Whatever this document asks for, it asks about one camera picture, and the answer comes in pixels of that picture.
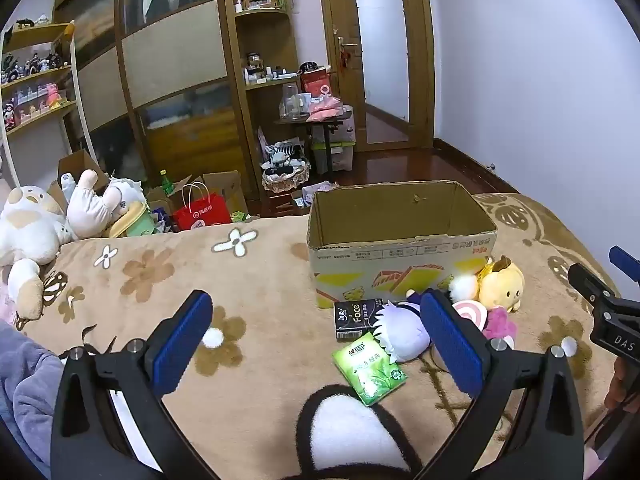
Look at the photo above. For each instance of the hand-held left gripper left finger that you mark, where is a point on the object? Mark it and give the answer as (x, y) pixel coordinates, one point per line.
(182, 345)

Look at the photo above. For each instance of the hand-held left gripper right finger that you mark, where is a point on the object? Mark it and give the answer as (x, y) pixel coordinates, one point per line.
(455, 345)

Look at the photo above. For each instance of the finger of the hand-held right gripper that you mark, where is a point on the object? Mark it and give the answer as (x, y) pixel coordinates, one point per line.
(590, 282)
(624, 261)

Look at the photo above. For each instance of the pink swirl roll plush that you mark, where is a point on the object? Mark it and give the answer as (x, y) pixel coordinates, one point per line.
(472, 312)

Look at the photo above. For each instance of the magenta plush toy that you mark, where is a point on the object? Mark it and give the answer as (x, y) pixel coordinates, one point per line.
(500, 325)

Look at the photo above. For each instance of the white-haired plush doll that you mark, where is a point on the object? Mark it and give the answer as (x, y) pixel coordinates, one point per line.
(400, 330)

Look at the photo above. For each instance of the white fluffy pompom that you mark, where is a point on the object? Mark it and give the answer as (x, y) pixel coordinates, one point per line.
(462, 287)

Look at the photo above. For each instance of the yellow plush toy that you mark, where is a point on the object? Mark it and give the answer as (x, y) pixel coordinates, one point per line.
(502, 285)

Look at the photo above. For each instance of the green tissue pack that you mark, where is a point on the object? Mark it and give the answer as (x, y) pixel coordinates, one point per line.
(370, 367)

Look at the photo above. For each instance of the black tissue pack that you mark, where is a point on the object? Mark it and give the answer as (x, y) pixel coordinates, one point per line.
(357, 317)

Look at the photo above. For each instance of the person's right hand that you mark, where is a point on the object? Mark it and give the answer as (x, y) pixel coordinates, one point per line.
(622, 385)

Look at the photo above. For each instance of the brown floral blanket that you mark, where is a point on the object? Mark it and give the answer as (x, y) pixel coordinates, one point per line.
(250, 285)

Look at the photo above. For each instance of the red paper bag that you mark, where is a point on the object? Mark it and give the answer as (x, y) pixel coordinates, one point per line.
(202, 215)

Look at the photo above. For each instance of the green and yellow toy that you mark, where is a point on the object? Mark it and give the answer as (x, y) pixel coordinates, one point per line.
(132, 222)

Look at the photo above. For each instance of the black and white plush toy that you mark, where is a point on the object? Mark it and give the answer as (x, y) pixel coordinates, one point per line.
(350, 435)

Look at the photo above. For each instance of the lilac fleece clothing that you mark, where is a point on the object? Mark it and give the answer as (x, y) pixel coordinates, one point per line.
(30, 390)

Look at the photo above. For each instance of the white fluffy plush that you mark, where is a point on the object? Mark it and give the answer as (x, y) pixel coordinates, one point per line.
(127, 192)

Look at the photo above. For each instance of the low open cardboard boxes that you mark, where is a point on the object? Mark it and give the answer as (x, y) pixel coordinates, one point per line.
(225, 187)

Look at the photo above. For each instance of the green bottle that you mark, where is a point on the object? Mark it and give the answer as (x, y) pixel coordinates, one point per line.
(165, 182)

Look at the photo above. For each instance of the white plush doll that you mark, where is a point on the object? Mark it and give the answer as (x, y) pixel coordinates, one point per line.
(90, 205)

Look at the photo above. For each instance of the large white cat plush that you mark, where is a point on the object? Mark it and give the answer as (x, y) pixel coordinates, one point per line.
(30, 230)

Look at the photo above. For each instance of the woven basket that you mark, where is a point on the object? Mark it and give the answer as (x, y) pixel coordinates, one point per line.
(285, 180)

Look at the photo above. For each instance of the pale pink packet pile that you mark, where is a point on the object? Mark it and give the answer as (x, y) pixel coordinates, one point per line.
(320, 191)

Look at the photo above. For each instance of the tall open cardboard box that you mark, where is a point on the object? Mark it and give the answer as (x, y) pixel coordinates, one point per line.
(75, 167)

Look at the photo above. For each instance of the zebra striped plush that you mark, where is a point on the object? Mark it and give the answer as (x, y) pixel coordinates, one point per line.
(282, 152)

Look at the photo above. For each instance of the clear plastic storage box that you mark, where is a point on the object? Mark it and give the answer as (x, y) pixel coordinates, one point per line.
(342, 150)

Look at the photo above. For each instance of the small side table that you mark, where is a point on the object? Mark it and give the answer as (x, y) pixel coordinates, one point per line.
(327, 147)

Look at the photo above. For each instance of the clear plastic container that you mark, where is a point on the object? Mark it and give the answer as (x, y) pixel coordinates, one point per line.
(291, 102)

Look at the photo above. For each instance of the white framed display shelf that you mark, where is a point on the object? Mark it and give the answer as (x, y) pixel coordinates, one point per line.
(35, 122)

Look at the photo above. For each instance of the pink packets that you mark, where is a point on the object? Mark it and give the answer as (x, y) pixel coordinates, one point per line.
(325, 110)

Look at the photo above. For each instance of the wooden wardrobe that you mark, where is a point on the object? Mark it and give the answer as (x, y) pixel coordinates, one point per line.
(175, 55)

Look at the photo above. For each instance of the red gift box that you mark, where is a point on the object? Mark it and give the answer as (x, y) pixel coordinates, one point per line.
(315, 82)

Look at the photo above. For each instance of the black round tin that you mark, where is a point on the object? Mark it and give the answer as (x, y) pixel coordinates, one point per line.
(310, 66)

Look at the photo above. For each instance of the shelf of figurines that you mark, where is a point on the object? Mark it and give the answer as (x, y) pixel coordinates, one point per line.
(35, 65)

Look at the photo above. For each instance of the wooden door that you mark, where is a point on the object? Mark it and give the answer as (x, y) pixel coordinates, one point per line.
(335, 20)

